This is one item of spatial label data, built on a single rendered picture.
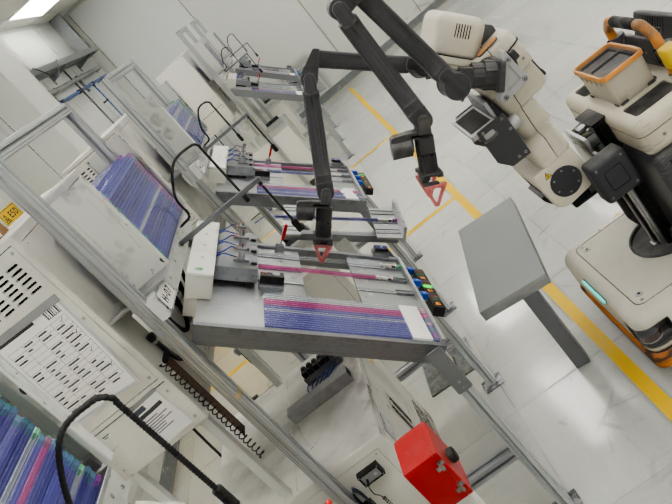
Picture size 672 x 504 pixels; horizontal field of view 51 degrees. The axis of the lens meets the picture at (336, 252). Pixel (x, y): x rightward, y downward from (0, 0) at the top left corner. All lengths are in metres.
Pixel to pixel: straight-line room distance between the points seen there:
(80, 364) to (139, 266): 0.30
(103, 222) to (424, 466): 1.03
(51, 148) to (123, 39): 4.77
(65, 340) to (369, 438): 0.90
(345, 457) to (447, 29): 1.29
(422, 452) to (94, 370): 0.90
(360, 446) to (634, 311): 0.98
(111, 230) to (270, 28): 8.01
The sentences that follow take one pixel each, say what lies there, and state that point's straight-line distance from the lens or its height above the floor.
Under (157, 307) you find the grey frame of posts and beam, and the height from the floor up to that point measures 1.35.
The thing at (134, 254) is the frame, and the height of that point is 1.47.
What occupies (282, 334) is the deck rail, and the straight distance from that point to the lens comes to 1.95.
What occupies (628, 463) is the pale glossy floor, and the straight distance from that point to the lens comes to 2.48.
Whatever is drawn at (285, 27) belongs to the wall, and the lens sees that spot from 9.85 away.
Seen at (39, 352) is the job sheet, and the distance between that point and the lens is 2.04.
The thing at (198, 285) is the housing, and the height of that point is 1.27.
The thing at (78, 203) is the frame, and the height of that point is 1.67.
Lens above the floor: 1.79
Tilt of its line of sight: 20 degrees down
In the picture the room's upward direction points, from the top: 41 degrees counter-clockwise
